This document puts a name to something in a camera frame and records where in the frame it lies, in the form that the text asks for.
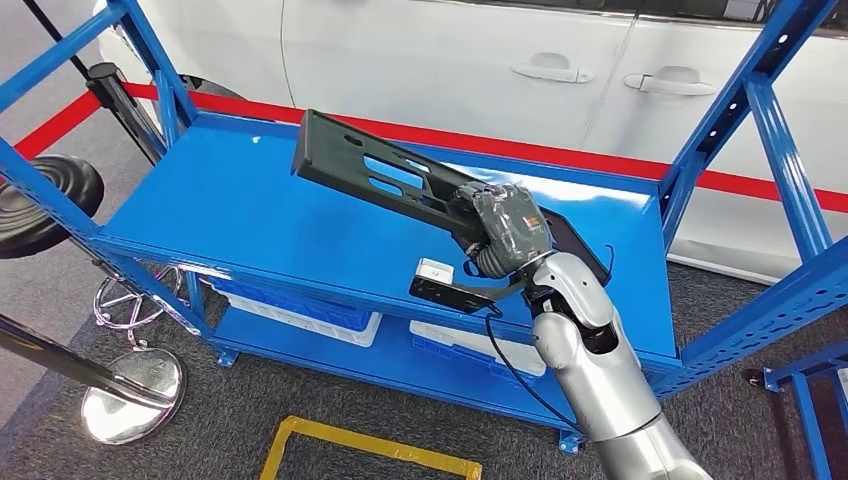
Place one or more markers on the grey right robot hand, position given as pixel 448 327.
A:
pixel 513 225

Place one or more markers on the black plastic plate frame part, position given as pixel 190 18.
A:
pixel 331 152

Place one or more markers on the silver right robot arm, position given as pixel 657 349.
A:
pixel 603 384

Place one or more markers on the blue metal shelf rack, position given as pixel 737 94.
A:
pixel 232 218

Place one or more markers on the red barrier belt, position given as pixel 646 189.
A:
pixel 530 155

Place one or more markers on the white plastic bin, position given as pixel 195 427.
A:
pixel 477 344
pixel 318 330

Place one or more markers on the blue plastic bin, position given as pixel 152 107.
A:
pixel 298 310
pixel 464 361

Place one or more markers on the white car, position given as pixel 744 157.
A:
pixel 430 60

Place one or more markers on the yellow floor tape square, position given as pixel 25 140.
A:
pixel 371 440

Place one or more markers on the blue metal rack with bins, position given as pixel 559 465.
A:
pixel 812 424

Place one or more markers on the stanchion with chrome base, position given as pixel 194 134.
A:
pixel 132 404

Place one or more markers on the black stool with chrome base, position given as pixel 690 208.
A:
pixel 40 199

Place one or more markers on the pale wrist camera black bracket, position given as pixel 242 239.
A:
pixel 444 295

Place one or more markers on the black stanchion post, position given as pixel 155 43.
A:
pixel 119 106

